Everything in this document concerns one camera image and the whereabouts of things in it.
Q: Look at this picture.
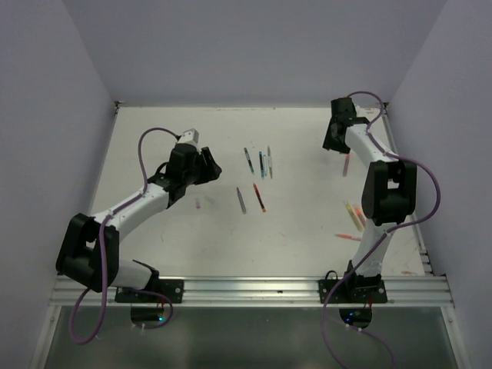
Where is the purple highlighter pen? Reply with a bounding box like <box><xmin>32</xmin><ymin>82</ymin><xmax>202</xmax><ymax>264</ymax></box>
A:
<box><xmin>236</xmin><ymin>187</ymin><xmax>247</xmax><ymax>214</ymax></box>

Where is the red capped pen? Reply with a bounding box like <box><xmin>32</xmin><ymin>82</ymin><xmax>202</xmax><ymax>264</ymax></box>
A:
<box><xmin>253</xmin><ymin>183</ymin><xmax>266</xmax><ymax>213</ymax></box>

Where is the thin green fineliner pen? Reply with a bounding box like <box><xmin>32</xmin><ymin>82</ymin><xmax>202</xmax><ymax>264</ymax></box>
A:
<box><xmin>267</xmin><ymin>146</ymin><xmax>273</xmax><ymax>179</ymax></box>

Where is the white blue marker pen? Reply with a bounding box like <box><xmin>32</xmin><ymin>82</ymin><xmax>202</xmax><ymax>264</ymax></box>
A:
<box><xmin>263</xmin><ymin>155</ymin><xmax>268</xmax><ymax>177</ymax></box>

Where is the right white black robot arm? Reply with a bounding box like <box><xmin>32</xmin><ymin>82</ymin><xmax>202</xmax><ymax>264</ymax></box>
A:
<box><xmin>318</xmin><ymin>97</ymin><xmax>417</xmax><ymax>304</ymax></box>

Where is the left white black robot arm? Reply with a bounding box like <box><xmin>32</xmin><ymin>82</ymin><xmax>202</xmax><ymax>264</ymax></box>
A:
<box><xmin>55</xmin><ymin>143</ymin><xmax>221</xmax><ymax>302</ymax></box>

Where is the blue gel pen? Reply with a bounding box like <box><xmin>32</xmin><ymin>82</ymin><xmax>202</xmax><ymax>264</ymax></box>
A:
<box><xmin>258</xmin><ymin>151</ymin><xmax>265</xmax><ymax>179</ymax></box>

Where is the orange highlighter pen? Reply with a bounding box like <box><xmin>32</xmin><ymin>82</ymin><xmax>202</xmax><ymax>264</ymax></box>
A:
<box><xmin>354</xmin><ymin>206</ymin><xmax>366</xmax><ymax>228</ymax></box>

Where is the yellow highlighter pen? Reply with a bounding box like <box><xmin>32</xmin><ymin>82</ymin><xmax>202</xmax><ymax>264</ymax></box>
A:
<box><xmin>343</xmin><ymin>201</ymin><xmax>364</xmax><ymax>232</ymax></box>

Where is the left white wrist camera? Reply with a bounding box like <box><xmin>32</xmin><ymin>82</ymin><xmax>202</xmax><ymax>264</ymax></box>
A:
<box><xmin>177</xmin><ymin>128</ymin><xmax>199</xmax><ymax>147</ymax></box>

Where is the aluminium right side rail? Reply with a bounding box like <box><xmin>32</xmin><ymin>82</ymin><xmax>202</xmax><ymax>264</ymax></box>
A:
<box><xmin>381</xmin><ymin>112</ymin><xmax>426</xmax><ymax>255</ymax></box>

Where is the aluminium rail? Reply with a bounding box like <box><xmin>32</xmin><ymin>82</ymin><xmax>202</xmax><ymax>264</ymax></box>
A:
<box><xmin>381</xmin><ymin>112</ymin><xmax>426</xmax><ymax>255</ymax></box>
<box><xmin>49</xmin><ymin>273</ymin><xmax>457</xmax><ymax>308</ymax></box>

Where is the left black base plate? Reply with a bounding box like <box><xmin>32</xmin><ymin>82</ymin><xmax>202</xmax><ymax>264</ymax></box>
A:
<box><xmin>115</xmin><ymin>278</ymin><xmax>185</xmax><ymax>304</ymax></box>

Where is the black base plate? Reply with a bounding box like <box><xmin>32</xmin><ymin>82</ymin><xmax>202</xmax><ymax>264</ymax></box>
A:
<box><xmin>317</xmin><ymin>279</ymin><xmax>388</xmax><ymax>304</ymax></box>
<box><xmin>115</xmin><ymin>278</ymin><xmax>185</xmax><ymax>304</ymax></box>

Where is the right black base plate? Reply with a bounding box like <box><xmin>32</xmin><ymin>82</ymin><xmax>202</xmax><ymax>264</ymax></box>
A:
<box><xmin>317</xmin><ymin>279</ymin><xmax>388</xmax><ymax>304</ymax></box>

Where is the aluminium front rail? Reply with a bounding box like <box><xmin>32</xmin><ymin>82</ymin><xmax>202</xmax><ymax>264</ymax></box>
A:
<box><xmin>49</xmin><ymin>273</ymin><xmax>457</xmax><ymax>308</ymax></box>

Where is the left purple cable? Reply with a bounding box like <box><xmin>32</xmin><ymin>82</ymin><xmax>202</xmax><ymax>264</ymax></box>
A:
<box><xmin>68</xmin><ymin>128</ymin><xmax>181</xmax><ymax>344</ymax></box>

